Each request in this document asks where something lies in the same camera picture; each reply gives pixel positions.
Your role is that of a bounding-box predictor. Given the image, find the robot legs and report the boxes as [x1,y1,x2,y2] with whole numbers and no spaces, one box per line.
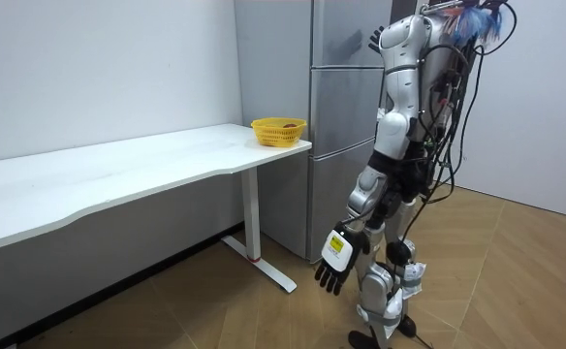
[347,191,429,349]

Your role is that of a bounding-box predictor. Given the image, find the white desk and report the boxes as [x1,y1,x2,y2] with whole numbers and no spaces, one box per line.
[0,122,313,295]

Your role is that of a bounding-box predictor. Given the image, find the cable bundle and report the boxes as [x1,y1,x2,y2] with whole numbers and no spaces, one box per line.
[418,0,519,55]

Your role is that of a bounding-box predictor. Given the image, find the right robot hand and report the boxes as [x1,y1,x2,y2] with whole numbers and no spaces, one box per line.
[367,24,387,55]

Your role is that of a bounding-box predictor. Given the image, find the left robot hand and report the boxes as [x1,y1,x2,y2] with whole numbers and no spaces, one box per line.
[313,222,372,298]

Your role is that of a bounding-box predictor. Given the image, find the robot body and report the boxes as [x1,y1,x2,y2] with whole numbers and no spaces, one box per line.
[377,0,487,207]

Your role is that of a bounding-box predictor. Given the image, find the yellow plastic mesh basket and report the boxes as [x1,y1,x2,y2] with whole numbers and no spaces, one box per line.
[250,116,308,148]

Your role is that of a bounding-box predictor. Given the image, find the grey fridge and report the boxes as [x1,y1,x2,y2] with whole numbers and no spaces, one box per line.
[234,0,396,264]

